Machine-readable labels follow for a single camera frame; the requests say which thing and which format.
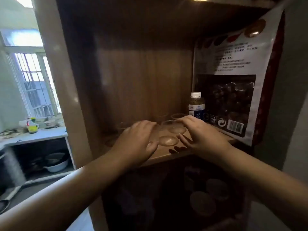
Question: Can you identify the person's right forearm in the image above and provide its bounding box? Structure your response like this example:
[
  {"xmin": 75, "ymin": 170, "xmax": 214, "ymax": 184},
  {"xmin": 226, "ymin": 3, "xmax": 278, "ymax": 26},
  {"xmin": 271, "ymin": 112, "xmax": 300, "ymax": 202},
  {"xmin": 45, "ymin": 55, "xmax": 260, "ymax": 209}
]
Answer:
[{"xmin": 211, "ymin": 144, "xmax": 308, "ymax": 231}]

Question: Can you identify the person's left forearm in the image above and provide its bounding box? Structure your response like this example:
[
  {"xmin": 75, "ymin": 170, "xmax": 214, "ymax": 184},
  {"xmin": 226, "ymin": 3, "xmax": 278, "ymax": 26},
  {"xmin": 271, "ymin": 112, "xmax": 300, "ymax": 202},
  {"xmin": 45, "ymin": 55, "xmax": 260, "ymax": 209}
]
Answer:
[{"xmin": 0, "ymin": 151, "xmax": 142, "ymax": 231}]

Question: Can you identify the crumpled clear plastic bag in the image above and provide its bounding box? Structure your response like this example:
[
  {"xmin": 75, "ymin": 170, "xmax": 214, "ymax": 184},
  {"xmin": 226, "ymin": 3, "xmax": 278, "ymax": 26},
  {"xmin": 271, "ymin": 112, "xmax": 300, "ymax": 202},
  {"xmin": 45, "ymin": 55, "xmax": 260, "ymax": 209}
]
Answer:
[{"xmin": 115, "ymin": 175, "xmax": 159, "ymax": 224}]

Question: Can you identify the white green yellow jug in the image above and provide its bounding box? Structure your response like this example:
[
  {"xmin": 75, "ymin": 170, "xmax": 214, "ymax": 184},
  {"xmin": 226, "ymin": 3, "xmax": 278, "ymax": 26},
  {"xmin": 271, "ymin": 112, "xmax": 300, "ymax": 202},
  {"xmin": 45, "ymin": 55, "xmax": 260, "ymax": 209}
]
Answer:
[{"xmin": 19, "ymin": 117, "xmax": 39, "ymax": 134}]

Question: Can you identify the white kitchen counter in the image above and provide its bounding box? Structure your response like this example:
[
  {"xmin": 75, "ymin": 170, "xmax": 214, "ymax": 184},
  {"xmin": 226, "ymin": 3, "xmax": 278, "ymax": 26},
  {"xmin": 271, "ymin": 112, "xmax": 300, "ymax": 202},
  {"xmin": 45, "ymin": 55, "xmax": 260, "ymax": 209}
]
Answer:
[{"xmin": 0, "ymin": 127, "xmax": 75, "ymax": 187}]

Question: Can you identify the person's right hand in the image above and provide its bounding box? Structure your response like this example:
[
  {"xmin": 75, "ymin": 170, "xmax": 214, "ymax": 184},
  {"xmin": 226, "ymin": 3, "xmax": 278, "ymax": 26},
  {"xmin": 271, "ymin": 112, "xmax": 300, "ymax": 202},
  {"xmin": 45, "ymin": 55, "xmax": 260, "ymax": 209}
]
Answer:
[{"xmin": 175, "ymin": 115, "xmax": 233, "ymax": 164}]

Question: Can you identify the amber bottle with white cap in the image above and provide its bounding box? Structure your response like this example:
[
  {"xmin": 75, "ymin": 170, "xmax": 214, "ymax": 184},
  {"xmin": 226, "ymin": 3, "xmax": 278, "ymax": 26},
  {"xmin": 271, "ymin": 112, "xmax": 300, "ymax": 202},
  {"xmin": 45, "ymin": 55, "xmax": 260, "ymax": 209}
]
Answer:
[{"xmin": 188, "ymin": 92, "xmax": 206, "ymax": 122}]

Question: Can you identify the large white snack bag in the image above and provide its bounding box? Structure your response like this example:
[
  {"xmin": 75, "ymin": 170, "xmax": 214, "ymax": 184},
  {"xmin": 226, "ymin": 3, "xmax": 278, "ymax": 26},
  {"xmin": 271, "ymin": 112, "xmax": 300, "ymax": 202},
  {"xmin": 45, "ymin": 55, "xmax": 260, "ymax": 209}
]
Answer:
[{"xmin": 192, "ymin": 2, "xmax": 286, "ymax": 146}]

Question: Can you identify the barred kitchen window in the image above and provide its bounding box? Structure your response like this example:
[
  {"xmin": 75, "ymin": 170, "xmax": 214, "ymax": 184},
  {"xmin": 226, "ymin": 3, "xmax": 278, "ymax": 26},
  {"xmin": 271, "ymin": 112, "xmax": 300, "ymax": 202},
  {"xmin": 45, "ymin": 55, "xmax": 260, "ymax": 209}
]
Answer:
[{"xmin": 0, "ymin": 29, "xmax": 62, "ymax": 118}]

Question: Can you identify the light wooden cabinet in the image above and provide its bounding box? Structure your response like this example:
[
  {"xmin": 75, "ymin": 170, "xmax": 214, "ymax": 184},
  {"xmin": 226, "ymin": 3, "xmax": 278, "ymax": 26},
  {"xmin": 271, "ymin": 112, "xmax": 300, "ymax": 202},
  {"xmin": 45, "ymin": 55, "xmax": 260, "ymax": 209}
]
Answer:
[{"xmin": 31, "ymin": 0, "xmax": 287, "ymax": 231}]

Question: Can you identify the white basin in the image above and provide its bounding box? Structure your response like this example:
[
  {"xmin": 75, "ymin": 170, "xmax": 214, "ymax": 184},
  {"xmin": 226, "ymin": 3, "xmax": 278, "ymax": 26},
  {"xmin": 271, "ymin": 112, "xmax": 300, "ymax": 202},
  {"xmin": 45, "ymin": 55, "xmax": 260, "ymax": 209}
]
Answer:
[{"xmin": 43, "ymin": 159, "xmax": 70, "ymax": 173}]

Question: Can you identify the person's left hand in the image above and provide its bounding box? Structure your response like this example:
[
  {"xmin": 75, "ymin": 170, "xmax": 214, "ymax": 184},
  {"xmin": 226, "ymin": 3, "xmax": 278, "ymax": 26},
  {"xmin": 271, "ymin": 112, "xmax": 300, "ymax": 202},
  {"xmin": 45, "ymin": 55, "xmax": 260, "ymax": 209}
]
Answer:
[{"xmin": 109, "ymin": 120, "xmax": 160, "ymax": 168}]

